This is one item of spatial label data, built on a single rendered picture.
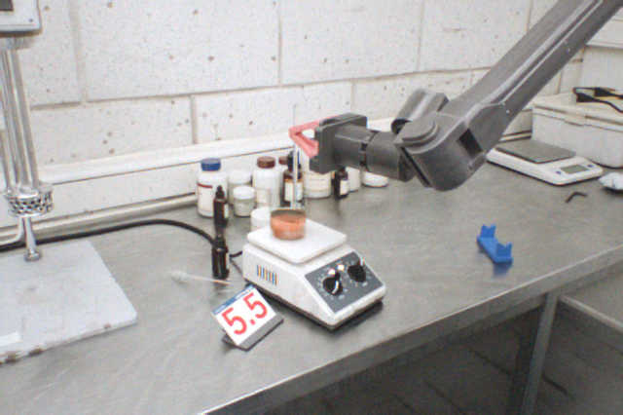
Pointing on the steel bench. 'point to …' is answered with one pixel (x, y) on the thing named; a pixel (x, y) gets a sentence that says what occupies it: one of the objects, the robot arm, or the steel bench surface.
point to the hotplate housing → (277, 285)
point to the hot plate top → (315, 238)
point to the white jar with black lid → (373, 179)
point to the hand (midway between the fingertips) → (295, 132)
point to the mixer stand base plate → (57, 300)
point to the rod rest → (494, 245)
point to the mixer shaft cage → (16, 195)
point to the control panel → (352, 290)
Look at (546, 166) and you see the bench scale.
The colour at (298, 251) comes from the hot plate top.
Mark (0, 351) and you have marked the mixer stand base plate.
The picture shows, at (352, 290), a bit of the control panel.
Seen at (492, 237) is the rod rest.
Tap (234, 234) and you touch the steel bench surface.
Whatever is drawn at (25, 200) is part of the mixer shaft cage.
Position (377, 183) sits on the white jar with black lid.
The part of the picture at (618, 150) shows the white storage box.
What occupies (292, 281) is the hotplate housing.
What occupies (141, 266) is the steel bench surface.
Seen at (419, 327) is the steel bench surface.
